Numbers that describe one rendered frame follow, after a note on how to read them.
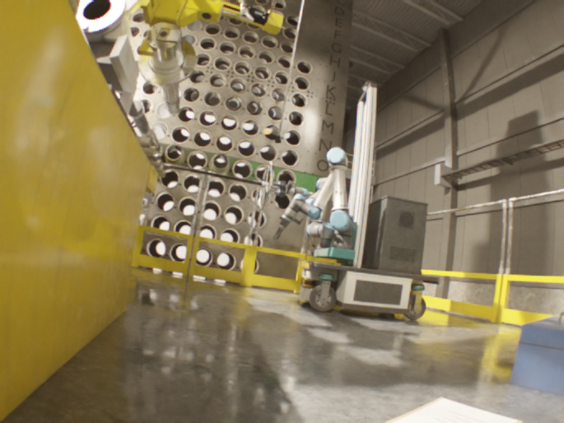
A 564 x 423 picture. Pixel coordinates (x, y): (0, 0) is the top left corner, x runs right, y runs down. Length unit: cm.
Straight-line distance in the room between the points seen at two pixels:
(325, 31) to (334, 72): 78
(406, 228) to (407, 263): 24
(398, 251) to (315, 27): 396
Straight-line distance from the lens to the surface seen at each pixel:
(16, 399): 57
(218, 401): 67
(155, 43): 194
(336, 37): 532
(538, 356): 108
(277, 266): 389
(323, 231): 255
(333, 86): 475
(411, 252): 225
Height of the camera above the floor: 31
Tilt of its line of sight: 9 degrees up
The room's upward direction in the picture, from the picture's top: 9 degrees clockwise
